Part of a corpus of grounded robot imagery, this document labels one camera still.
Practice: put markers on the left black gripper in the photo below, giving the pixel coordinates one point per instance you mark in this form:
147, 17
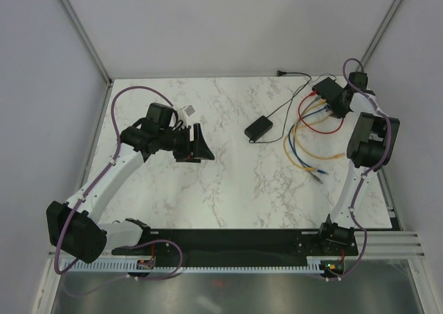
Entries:
197, 149

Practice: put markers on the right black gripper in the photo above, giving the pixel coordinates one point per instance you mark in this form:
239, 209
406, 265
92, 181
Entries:
336, 111

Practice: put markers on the black network switch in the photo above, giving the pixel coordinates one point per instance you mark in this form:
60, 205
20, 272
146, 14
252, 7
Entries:
326, 90

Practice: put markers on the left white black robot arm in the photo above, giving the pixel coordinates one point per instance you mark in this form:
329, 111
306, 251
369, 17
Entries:
74, 226

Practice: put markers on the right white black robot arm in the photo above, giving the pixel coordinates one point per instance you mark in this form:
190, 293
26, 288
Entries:
369, 148

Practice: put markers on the black power adapter brick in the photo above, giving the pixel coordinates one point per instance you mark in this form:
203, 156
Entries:
258, 128

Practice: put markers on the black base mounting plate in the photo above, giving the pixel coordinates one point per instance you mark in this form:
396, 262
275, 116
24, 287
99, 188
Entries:
252, 247

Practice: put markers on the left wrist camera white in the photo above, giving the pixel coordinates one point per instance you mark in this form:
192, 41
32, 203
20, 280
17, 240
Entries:
185, 113

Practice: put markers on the right aluminium corner post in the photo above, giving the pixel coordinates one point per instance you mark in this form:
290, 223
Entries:
386, 22

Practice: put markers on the aluminium corner post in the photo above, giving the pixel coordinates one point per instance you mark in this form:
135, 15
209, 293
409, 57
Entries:
82, 34
386, 22

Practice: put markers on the aluminium frame rail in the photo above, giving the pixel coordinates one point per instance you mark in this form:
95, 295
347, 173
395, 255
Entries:
372, 243

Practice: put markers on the white slotted cable duct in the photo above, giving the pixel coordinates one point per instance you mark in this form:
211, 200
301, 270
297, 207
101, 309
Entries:
126, 265

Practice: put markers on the left aluminium corner post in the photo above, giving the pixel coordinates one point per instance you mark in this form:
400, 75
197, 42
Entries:
82, 34

